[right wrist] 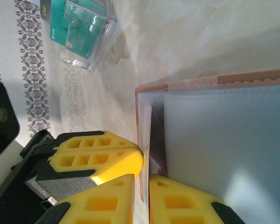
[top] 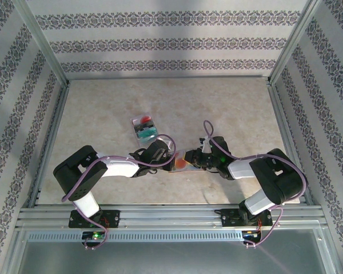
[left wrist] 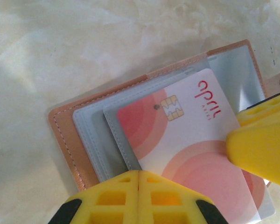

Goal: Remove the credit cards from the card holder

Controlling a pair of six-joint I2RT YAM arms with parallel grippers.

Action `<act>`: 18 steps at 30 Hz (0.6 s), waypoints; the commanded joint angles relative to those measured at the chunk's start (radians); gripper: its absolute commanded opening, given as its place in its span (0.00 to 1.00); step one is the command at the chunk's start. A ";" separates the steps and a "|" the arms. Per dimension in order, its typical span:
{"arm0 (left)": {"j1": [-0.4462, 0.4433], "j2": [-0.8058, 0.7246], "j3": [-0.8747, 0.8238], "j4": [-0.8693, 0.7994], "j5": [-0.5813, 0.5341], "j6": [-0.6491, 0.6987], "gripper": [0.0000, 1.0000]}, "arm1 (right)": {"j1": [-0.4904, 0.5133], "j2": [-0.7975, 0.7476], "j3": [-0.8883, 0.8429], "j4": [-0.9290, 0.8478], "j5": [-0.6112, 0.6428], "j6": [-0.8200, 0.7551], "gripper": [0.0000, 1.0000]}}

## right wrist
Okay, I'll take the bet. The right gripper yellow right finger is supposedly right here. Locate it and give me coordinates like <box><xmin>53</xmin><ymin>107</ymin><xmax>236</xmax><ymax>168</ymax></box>
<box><xmin>149</xmin><ymin>174</ymin><xmax>247</xmax><ymax>224</ymax></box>

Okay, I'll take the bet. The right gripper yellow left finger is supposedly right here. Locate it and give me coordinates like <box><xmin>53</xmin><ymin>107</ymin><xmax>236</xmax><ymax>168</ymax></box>
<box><xmin>38</xmin><ymin>174</ymin><xmax>134</xmax><ymax>224</ymax></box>

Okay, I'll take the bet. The white card with red circle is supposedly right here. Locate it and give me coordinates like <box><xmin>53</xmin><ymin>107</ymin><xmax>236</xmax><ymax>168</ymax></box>
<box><xmin>140</xmin><ymin>104</ymin><xmax>153</xmax><ymax>164</ymax></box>

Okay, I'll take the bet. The teal card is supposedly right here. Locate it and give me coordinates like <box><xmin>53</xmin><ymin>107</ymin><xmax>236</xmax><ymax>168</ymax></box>
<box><xmin>48</xmin><ymin>0</ymin><xmax>107</xmax><ymax>59</ymax></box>

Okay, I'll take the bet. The black card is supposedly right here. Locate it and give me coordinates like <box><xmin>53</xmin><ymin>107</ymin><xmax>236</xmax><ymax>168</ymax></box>
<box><xmin>40</xmin><ymin>0</ymin><xmax>52</xmax><ymax>24</ymax></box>

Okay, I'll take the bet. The clear packet of colourful items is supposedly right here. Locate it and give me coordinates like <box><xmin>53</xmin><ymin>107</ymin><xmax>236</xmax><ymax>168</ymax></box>
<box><xmin>40</xmin><ymin>0</ymin><xmax>118</xmax><ymax>71</ymax></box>

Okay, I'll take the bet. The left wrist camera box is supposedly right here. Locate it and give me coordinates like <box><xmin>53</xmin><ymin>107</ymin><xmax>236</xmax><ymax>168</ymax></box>
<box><xmin>0</xmin><ymin>80</ymin><xmax>21</xmax><ymax>165</ymax></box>

